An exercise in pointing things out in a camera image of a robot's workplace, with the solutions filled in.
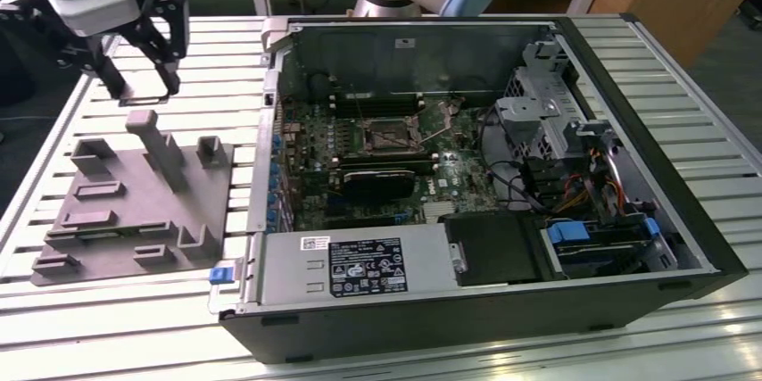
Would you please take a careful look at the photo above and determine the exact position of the black open PC case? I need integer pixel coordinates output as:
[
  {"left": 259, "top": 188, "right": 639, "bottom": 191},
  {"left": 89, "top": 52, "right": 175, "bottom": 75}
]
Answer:
[{"left": 216, "top": 14, "right": 748, "bottom": 364}]

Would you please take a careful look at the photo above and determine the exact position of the green motherboard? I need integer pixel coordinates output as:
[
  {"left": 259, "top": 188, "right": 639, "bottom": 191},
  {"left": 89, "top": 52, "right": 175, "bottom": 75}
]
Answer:
[{"left": 271, "top": 94, "right": 496, "bottom": 231}]

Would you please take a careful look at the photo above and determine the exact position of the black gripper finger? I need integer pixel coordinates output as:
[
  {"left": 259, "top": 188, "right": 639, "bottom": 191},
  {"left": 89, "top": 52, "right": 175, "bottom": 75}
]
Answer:
[
  {"left": 139, "top": 0, "right": 193, "bottom": 97},
  {"left": 0, "top": 0, "right": 130, "bottom": 102}
]

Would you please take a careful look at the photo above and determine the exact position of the black graphics card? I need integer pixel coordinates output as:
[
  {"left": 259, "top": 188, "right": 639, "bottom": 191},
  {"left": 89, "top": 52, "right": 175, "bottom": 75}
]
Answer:
[{"left": 340, "top": 169, "right": 417, "bottom": 200}]

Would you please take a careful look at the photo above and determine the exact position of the black wire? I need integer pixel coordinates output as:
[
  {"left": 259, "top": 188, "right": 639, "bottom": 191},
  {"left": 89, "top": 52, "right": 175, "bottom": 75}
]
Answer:
[{"left": 485, "top": 160, "right": 547, "bottom": 213}]

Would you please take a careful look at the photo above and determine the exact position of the silver metal drive cage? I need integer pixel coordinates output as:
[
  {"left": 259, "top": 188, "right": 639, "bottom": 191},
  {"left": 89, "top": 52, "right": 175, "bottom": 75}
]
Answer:
[{"left": 491, "top": 40, "right": 615, "bottom": 160}]

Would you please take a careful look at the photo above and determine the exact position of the CPU socket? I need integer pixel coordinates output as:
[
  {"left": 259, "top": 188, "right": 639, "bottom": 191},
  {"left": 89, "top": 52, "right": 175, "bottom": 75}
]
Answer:
[{"left": 361, "top": 120, "right": 427, "bottom": 154}]

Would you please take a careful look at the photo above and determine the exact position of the black plastic shroud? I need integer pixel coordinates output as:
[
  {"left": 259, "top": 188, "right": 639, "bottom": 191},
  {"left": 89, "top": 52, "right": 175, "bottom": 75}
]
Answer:
[{"left": 441, "top": 213, "right": 566, "bottom": 287}]

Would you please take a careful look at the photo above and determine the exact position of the brown wooden cabinet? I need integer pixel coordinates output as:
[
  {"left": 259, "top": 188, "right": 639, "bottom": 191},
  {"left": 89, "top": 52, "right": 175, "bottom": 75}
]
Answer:
[{"left": 588, "top": 0, "right": 762, "bottom": 69}]

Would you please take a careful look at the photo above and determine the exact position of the hard disk in blue carrier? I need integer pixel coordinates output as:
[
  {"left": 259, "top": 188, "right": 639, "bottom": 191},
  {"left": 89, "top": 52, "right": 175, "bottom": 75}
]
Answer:
[{"left": 542, "top": 219, "right": 656, "bottom": 279}]

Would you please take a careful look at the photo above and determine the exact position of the black RAM slot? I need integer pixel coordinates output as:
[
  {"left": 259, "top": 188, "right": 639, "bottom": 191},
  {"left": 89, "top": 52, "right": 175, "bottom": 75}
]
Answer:
[{"left": 335, "top": 154, "right": 435, "bottom": 173}]

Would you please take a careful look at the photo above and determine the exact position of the yellow and red wire bundle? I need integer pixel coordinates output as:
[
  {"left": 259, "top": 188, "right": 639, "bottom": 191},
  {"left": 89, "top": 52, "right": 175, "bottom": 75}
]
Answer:
[{"left": 558, "top": 148, "right": 627, "bottom": 217}]

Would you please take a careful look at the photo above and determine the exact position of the silver power supply unit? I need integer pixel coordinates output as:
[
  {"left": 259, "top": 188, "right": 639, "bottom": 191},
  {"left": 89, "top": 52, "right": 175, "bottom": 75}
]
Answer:
[{"left": 257, "top": 228, "right": 460, "bottom": 307}]

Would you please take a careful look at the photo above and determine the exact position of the thin wire locking lever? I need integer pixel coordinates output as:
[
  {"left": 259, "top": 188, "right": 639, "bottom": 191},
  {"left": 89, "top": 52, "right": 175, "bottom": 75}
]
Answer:
[{"left": 417, "top": 126, "right": 448, "bottom": 145}]

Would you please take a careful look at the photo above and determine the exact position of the silver CPU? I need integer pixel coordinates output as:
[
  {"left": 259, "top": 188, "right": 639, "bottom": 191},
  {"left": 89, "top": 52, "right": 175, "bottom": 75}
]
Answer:
[{"left": 117, "top": 91, "right": 175, "bottom": 107}]

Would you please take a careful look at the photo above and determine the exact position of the grey parts rack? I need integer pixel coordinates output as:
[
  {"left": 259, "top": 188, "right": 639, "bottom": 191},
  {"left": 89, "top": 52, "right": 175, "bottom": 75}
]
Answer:
[{"left": 28, "top": 108, "right": 237, "bottom": 287}]

